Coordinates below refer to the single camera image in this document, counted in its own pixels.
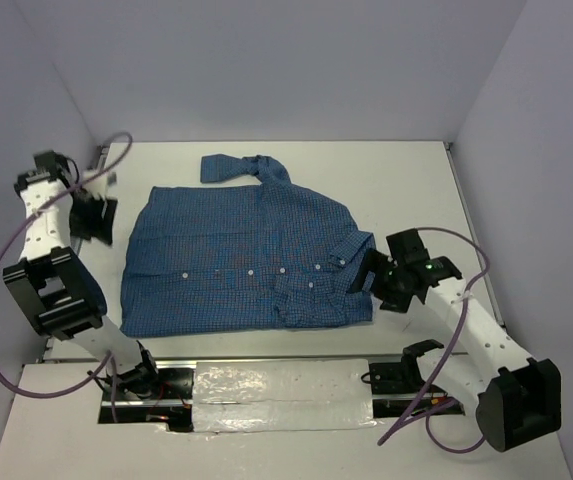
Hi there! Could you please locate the silver tape patch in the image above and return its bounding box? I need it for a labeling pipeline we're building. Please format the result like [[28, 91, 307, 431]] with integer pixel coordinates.
[[192, 359, 376, 433]]

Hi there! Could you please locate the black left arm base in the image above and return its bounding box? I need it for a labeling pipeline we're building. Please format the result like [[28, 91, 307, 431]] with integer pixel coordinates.
[[98, 366, 195, 433]]

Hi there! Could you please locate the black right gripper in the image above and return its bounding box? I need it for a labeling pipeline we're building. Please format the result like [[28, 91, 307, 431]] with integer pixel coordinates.
[[348, 247, 413, 314]]

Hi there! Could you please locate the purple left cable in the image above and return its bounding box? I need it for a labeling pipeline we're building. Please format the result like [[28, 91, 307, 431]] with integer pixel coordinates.
[[0, 131, 134, 426]]

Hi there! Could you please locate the blue checked long sleeve shirt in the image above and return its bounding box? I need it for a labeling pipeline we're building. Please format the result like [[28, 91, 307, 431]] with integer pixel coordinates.
[[120, 154, 375, 338]]

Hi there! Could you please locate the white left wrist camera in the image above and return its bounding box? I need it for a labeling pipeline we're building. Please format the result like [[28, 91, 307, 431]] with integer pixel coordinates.
[[82, 170, 117, 198]]

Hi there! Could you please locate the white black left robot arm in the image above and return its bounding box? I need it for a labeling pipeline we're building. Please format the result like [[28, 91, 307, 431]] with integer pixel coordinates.
[[2, 151, 162, 399]]

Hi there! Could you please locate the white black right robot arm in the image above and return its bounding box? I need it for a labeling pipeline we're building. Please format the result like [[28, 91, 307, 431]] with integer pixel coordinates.
[[350, 228, 562, 452]]

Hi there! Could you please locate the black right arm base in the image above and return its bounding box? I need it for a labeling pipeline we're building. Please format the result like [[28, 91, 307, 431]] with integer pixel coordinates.
[[361, 354, 467, 419]]

